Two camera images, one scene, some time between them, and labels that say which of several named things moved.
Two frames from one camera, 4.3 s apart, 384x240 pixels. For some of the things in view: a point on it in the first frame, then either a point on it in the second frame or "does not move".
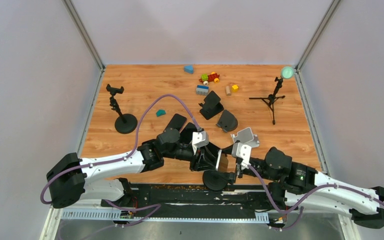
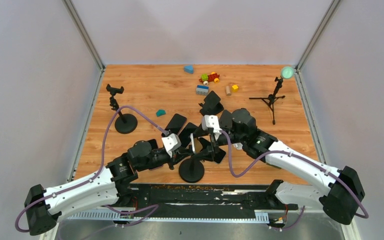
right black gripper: (227, 151) to (200, 131)
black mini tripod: (270, 100) does not move
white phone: (186, 134) does not move
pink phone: (177, 122) does not move
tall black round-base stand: (217, 180) to (191, 170)
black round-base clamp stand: (126, 123) does not move
